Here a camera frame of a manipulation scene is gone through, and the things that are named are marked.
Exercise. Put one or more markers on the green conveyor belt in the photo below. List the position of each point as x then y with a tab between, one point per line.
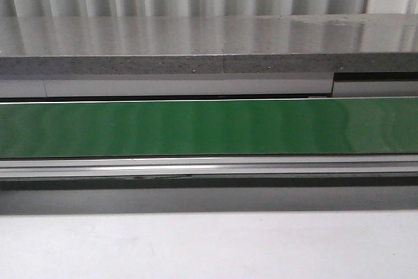
234	127

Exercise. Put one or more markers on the grey speckled stone counter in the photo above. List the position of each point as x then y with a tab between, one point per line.
77	46

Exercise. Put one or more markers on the aluminium conveyor frame rail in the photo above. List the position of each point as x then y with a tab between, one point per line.
216	167

